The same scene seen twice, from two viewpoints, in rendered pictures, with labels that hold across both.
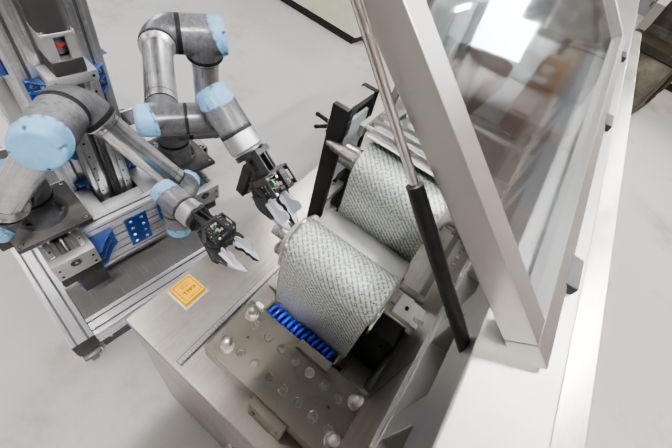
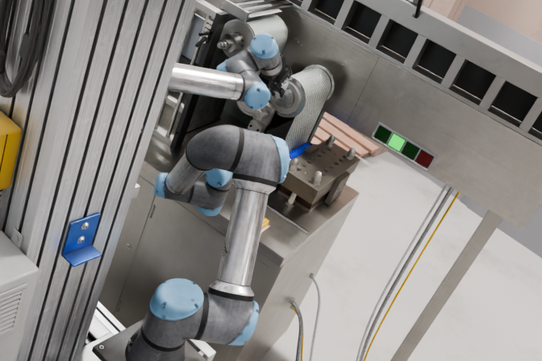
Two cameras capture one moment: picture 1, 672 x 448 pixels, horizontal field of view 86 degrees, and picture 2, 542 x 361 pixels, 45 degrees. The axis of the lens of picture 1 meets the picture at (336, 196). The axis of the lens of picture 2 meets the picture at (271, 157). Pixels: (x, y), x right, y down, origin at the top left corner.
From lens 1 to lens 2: 2.25 m
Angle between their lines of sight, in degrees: 72
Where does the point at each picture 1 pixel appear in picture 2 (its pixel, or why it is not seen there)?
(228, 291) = not seen: hidden behind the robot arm
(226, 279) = not seen: hidden behind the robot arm
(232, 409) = (327, 213)
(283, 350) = (309, 162)
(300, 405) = (336, 163)
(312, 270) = (312, 93)
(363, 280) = (319, 75)
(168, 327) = (285, 236)
